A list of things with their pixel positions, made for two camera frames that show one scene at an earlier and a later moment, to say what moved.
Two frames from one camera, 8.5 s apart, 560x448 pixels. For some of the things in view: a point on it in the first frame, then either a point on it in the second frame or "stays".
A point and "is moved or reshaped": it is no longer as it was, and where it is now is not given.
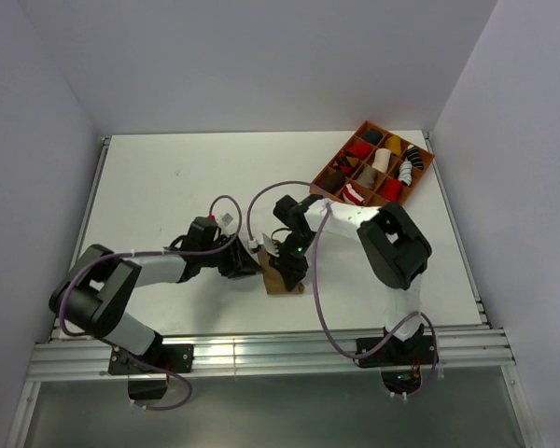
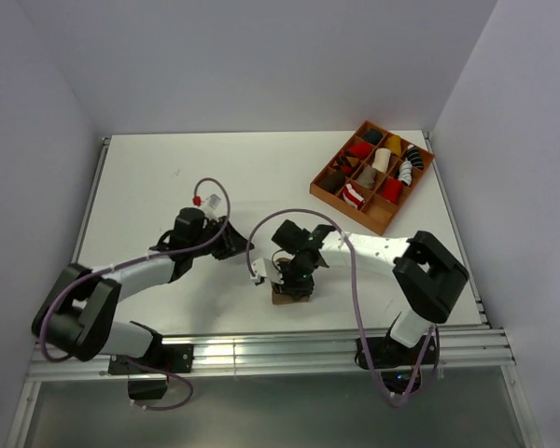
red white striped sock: x=350 y=195 stays
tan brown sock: x=273 y=279 is moved or reshaped
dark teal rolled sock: x=373 y=135 stays
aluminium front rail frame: x=247 y=355 stays
